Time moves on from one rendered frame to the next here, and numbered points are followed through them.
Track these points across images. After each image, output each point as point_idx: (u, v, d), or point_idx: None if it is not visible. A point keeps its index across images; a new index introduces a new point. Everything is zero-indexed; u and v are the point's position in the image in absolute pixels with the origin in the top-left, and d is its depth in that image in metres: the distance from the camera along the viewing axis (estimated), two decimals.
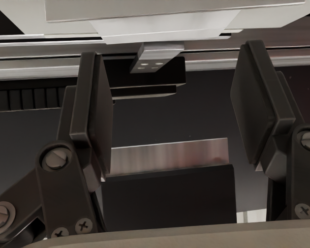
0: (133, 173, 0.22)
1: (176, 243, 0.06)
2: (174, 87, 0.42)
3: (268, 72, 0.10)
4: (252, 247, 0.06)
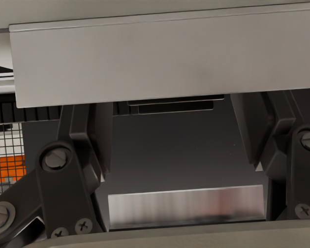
0: (146, 225, 0.19)
1: (176, 243, 0.06)
2: (211, 102, 0.37)
3: None
4: (252, 247, 0.06)
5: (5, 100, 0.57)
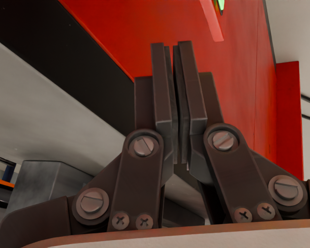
0: None
1: (176, 243, 0.06)
2: None
3: (191, 72, 0.10)
4: (252, 247, 0.06)
5: None
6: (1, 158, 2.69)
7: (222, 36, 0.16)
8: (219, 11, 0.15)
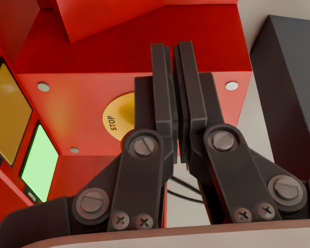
0: None
1: (176, 243, 0.06)
2: None
3: (191, 72, 0.10)
4: (252, 247, 0.06)
5: None
6: None
7: None
8: None
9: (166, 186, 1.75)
